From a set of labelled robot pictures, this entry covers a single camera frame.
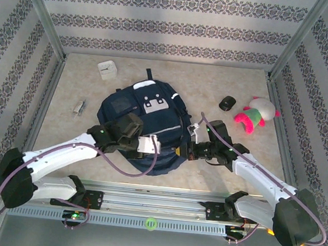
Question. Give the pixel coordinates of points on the navy blue backpack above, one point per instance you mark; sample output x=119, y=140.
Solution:
x=158, y=122

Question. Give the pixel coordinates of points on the small grey tube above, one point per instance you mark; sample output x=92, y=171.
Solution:
x=79, y=107

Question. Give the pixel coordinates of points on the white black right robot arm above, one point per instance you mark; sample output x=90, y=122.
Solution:
x=263, y=180

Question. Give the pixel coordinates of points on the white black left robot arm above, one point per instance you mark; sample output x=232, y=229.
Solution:
x=61, y=153

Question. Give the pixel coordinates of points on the black computer mouse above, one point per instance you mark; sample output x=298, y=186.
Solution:
x=227, y=103

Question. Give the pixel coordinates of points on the pink green white plush toy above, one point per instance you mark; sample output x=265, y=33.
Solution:
x=256, y=112

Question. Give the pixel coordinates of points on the white square clock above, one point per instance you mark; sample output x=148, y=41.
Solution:
x=108, y=70

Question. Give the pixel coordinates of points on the small circuit board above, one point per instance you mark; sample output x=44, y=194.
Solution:
x=236, y=231
x=75, y=216

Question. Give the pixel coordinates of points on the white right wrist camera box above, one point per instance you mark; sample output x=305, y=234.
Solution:
x=194, y=132

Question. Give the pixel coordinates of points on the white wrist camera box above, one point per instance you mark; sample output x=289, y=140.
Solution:
x=148, y=143
x=194, y=132

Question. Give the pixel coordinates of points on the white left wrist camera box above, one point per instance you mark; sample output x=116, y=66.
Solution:
x=148, y=143

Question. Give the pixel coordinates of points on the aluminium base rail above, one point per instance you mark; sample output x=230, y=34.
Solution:
x=149, y=203

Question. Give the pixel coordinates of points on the aluminium side rail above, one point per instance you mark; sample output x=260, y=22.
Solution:
x=273, y=93
x=45, y=104

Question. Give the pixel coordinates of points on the aluminium frame post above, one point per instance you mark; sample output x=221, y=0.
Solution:
x=43, y=13
x=298, y=40

